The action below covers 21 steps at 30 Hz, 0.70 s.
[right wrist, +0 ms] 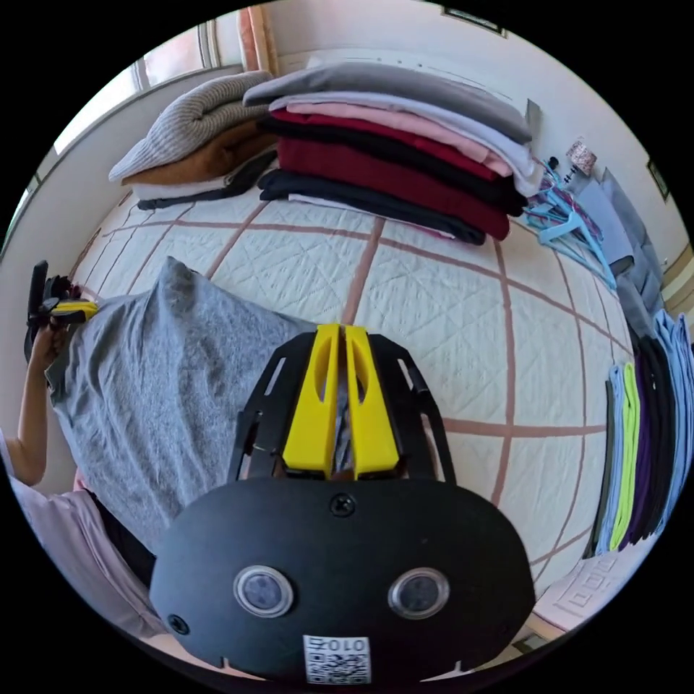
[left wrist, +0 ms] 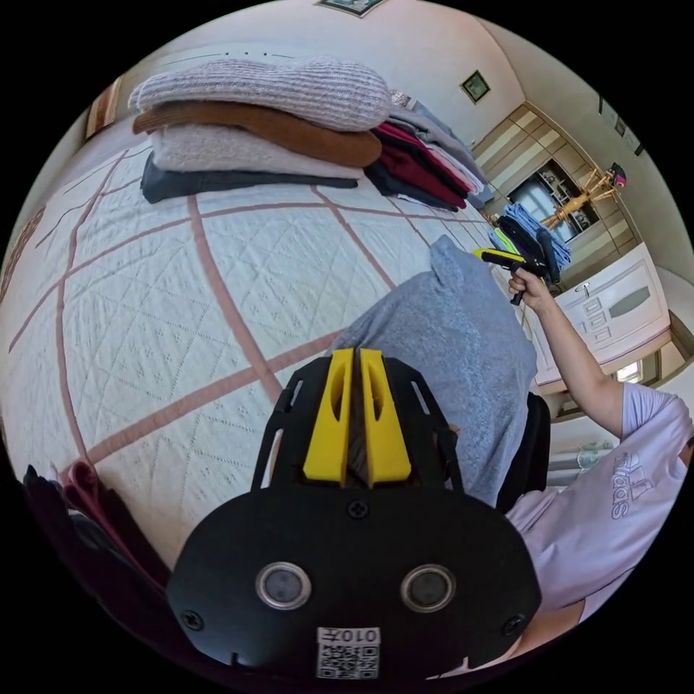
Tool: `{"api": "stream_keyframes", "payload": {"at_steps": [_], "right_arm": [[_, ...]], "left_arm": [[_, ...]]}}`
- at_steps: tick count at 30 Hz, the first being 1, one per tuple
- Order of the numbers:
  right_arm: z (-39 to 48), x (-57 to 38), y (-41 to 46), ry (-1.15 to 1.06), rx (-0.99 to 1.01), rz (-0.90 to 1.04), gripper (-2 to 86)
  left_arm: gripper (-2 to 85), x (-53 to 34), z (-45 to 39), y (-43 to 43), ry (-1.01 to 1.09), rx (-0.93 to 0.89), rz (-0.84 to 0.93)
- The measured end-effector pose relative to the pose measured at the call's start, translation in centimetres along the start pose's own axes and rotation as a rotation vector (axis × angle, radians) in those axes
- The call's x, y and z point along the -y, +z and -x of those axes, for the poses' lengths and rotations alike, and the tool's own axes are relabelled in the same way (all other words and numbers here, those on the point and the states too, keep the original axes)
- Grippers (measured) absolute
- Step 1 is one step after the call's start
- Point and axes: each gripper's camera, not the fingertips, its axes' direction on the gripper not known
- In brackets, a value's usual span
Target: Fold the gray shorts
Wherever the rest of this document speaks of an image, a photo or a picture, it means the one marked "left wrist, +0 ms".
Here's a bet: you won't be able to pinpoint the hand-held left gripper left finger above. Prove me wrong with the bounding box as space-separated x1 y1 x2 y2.
302 348 355 484

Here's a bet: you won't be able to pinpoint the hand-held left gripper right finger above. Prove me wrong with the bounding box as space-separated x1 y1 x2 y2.
359 348 412 487

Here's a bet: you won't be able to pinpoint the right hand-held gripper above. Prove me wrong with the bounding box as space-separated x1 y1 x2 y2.
471 215 549 307

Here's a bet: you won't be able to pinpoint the gray shorts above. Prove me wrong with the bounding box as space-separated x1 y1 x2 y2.
329 234 539 508

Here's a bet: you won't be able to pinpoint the person's right forearm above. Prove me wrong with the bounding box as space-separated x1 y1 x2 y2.
524 292 625 437

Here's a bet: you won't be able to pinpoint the person's right hand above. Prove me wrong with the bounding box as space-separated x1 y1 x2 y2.
507 269 553 314

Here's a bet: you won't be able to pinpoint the pile of clothes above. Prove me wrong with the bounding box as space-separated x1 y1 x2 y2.
128 56 491 213
487 203 573 272
21 459 174 614

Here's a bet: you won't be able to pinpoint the wooden coat rack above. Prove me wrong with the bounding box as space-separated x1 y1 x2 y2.
541 166 627 231

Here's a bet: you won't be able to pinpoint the beige cupboard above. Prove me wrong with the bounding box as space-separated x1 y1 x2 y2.
470 100 654 262

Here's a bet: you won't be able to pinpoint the white door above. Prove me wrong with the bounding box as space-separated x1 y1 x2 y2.
534 241 675 394

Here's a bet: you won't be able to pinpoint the green framed picture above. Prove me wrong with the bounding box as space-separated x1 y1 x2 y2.
459 69 492 105

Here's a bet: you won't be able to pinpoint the person's body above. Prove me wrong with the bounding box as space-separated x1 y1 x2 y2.
494 381 694 660

